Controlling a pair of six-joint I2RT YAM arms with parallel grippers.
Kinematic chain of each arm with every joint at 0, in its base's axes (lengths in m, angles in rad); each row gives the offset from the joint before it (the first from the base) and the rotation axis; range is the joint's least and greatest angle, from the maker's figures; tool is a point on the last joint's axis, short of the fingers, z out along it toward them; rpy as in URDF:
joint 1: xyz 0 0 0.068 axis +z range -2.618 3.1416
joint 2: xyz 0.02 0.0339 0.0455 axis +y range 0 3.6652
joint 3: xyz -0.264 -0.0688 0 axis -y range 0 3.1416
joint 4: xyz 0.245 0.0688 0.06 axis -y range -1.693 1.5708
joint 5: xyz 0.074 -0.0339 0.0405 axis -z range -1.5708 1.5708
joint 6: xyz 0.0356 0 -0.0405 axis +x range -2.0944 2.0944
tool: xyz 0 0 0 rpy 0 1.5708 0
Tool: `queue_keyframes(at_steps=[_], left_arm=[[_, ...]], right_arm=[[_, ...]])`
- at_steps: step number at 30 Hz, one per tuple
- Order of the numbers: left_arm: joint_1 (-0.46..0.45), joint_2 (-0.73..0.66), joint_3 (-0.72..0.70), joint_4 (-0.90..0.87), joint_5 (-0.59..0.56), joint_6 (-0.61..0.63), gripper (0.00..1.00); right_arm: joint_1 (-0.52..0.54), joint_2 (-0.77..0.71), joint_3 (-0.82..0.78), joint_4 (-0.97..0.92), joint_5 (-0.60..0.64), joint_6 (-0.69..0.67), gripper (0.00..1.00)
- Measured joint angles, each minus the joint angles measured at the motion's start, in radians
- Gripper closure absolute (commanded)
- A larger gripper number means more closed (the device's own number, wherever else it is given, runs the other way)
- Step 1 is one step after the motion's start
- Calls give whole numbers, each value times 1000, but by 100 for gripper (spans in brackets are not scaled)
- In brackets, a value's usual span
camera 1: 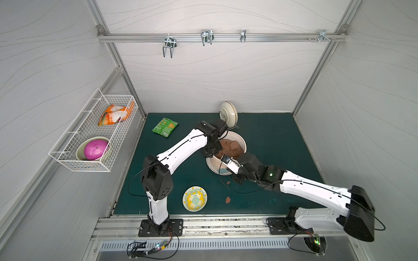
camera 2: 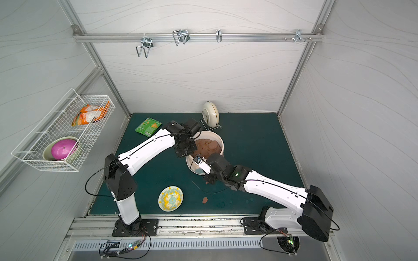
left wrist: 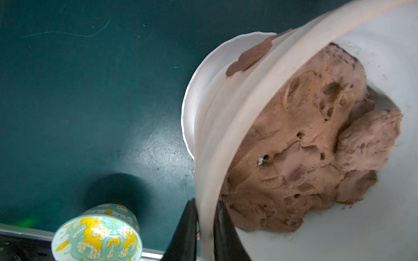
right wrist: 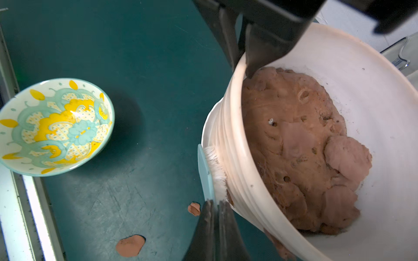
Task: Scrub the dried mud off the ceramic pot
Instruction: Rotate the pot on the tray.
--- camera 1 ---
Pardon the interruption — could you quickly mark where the orange white snack bag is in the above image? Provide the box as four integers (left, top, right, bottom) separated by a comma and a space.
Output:
98, 101, 135, 127

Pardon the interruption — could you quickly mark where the yellow teal patterned bowl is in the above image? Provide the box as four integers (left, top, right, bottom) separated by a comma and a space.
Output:
182, 186, 207, 212

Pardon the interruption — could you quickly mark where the cream plate on rack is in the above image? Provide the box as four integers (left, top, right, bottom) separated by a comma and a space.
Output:
219, 101, 238, 128

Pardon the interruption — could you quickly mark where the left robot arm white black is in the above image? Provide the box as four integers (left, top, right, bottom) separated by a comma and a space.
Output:
141, 119, 228, 227

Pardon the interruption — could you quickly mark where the aluminium front rail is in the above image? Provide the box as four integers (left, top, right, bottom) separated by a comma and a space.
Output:
90, 214, 360, 241

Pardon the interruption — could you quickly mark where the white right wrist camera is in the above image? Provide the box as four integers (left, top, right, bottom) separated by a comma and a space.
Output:
221, 154, 241, 175

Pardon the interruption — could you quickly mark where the white ceramic pot with mud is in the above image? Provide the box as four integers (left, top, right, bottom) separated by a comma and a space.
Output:
206, 132, 247, 176

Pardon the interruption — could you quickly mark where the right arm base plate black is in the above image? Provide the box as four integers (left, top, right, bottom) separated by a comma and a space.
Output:
266, 217, 314, 235

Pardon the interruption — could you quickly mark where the left wiring bundle with board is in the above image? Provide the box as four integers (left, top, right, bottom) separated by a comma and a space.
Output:
126, 224, 181, 258

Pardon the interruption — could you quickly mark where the metal double hook left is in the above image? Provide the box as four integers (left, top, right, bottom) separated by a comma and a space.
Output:
162, 36, 177, 58

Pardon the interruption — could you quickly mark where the aluminium rail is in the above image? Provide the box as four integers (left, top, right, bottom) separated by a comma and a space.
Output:
98, 32, 349, 44
90, 214, 360, 241

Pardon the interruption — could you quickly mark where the small metal hook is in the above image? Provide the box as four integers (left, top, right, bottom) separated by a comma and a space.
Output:
240, 29, 247, 43

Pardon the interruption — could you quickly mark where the green snack packet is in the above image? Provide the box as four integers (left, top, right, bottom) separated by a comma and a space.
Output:
152, 117, 178, 138

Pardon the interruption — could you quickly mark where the metal hook right end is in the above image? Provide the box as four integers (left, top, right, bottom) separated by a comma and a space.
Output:
307, 30, 336, 42

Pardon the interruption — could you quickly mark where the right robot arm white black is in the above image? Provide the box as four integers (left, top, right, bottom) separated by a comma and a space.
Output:
221, 153, 376, 242

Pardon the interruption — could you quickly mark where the metal double hook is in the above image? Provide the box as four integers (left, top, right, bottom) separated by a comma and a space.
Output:
162, 36, 177, 58
200, 29, 214, 46

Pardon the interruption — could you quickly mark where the white wire wall basket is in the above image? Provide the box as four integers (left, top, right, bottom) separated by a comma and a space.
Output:
49, 89, 138, 172

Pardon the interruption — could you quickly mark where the right wiring with board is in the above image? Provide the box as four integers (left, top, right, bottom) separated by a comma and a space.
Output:
285, 226, 327, 255

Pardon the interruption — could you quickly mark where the metal double hook middle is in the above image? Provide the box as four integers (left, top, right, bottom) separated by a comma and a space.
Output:
200, 29, 214, 46

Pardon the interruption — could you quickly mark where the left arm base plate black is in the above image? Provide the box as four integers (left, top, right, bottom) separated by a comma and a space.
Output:
138, 218, 184, 238

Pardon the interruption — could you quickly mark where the aluminium top rail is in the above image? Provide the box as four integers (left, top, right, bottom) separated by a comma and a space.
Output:
98, 32, 349, 44

